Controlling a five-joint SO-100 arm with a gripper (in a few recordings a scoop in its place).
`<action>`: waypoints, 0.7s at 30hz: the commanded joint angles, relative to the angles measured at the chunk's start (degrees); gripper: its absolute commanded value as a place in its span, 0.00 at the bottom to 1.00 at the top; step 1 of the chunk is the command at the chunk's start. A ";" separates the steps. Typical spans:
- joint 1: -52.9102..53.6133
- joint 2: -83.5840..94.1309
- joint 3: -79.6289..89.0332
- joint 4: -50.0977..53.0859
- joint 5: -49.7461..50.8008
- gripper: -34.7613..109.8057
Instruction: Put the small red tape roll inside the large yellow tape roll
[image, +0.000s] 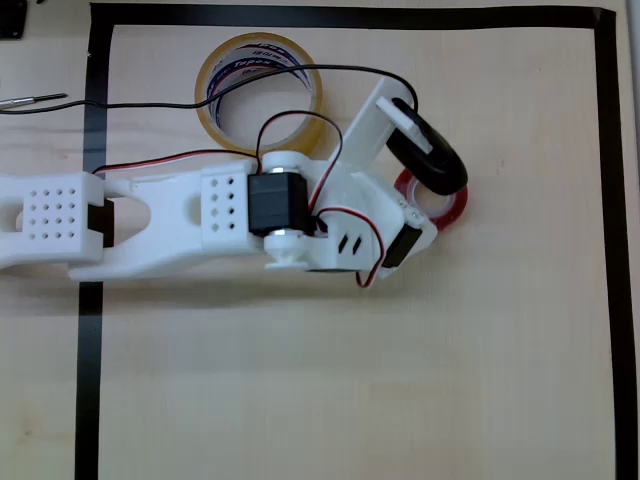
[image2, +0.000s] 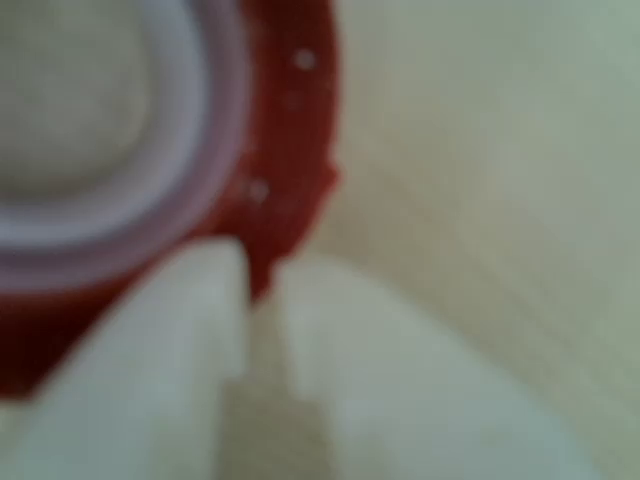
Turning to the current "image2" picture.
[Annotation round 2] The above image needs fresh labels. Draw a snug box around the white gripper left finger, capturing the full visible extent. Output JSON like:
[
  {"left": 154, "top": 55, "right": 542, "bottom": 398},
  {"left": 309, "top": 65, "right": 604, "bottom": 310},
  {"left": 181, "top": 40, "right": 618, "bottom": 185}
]
[{"left": 0, "top": 239, "right": 251, "bottom": 480}]

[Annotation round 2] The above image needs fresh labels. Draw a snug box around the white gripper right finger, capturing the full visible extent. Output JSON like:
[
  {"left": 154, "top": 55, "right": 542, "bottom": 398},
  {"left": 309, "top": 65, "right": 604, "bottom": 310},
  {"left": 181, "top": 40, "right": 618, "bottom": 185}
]
[{"left": 279, "top": 257, "right": 601, "bottom": 480}]

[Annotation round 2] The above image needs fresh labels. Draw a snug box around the small red tape roll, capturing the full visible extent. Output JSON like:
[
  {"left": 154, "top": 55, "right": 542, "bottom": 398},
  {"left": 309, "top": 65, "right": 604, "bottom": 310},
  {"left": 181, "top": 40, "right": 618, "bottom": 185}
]
[{"left": 0, "top": 0, "right": 344, "bottom": 401}]

